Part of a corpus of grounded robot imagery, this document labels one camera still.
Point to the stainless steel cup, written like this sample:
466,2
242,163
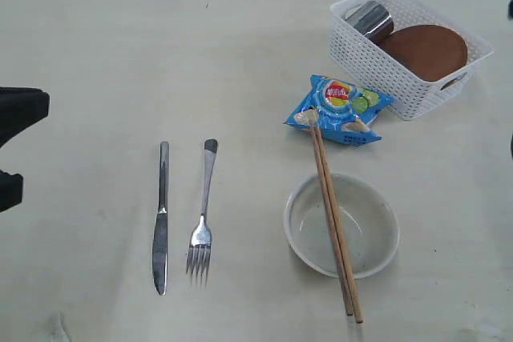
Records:
373,21

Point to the brown round plate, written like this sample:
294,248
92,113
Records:
430,52

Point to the white perforated plastic basket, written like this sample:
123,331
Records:
373,68

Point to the silver metal fork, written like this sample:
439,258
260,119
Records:
200,243

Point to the wooden chopstick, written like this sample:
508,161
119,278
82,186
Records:
357,309
323,174

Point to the silver metal knife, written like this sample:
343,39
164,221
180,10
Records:
159,252

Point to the blue chips snack bag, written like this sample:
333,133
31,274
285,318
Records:
345,111

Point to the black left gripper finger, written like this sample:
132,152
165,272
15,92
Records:
11,190
21,108

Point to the white ceramic bowl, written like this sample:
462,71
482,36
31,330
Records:
371,228

